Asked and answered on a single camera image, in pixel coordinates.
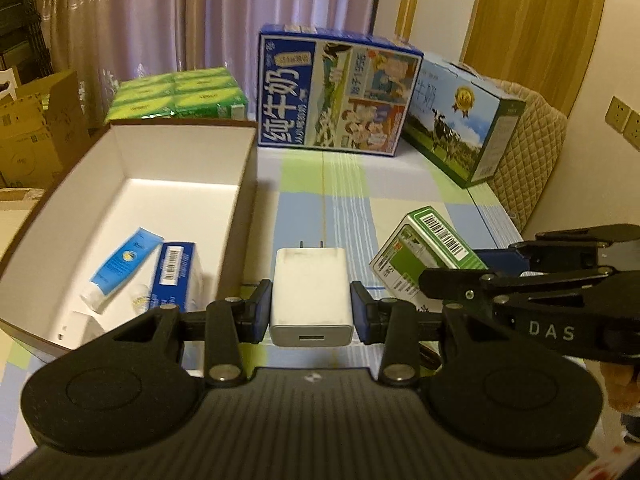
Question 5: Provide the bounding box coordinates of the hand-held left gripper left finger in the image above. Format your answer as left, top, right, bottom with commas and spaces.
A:
112, 280, 273, 387

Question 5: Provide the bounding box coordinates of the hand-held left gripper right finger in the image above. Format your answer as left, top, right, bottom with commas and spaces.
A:
350, 281, 443, 386

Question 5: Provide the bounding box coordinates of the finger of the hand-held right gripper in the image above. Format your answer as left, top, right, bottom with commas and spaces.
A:
472, 224, 640, 273
419, 267, 616, 311

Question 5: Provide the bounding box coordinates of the green white medicine box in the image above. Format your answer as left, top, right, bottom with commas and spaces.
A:
369, 206, 490, 311

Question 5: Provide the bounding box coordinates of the white phone charger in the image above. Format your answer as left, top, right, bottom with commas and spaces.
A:
269, 240, 355, 348

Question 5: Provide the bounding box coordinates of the blue white small box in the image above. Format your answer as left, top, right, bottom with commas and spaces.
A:
145, 241, 206, 313

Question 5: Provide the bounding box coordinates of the blue ointment tube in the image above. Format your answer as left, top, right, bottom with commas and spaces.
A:
80, 227, 165, 315

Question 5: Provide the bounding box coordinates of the brown cardboard shoe box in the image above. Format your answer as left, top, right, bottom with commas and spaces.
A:
0, 119, 259, 361

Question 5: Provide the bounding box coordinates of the person's right hand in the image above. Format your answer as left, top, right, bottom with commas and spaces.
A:
600, 360, 640, 412

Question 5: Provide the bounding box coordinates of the beige quilted chair cover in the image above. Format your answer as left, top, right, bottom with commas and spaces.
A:
462, 62, 569, 233

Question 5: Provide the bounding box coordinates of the white cow print milk box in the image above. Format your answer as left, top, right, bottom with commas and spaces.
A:
402, 51, 527, 189

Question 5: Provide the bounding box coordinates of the blue milk carton box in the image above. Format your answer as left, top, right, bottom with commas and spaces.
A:
257, 23, 424, 158

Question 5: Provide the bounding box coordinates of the green tissue multipack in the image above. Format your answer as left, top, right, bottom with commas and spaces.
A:
104, 66, 248, 123

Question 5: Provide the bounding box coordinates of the wooden door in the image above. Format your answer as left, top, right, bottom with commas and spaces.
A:
460, 0, 611, 116

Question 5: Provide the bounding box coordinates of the cream embroidered cloth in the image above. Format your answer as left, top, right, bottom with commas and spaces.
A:
0, 187, 51, 261

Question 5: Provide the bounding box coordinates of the light wooden board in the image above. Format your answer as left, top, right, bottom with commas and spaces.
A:
395, 0, 423, 43

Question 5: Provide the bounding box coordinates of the open brown cardboard box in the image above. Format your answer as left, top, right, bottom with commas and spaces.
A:
0, 70, 91, 188

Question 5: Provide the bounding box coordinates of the lilac patterned curtain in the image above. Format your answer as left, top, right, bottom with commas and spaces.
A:
35, 0, 386, 91

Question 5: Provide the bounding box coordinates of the black rack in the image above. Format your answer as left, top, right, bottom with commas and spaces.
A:
0, 0, 51, 76

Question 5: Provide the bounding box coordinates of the beige wall socket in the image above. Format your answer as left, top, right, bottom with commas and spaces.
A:
605, 96, 632, 133
622, 110, 640, 150

